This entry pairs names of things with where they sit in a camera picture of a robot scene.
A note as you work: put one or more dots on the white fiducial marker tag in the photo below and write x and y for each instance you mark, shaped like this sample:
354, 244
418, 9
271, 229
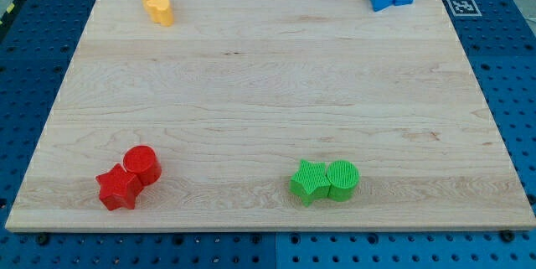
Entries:
464, 8

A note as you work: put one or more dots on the black bolt front left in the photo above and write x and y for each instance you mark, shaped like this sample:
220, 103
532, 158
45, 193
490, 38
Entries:
42, 239

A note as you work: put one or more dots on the wooden board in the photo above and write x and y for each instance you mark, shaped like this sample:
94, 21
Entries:
236, 93

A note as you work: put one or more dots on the red cylinder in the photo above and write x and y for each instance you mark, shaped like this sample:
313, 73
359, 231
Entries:
143, 162

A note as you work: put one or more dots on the red star block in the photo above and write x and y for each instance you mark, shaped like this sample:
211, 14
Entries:
119, 188

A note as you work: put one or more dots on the green cylinder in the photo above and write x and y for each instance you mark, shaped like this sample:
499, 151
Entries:
344, 178

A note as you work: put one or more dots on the black bolt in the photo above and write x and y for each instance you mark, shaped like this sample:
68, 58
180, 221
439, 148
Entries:
42, 239
507, 236

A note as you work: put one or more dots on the black bolt front right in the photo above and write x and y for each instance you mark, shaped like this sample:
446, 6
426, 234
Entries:
507, 236

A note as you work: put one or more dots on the green star block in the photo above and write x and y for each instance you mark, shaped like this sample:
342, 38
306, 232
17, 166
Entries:
310, 182

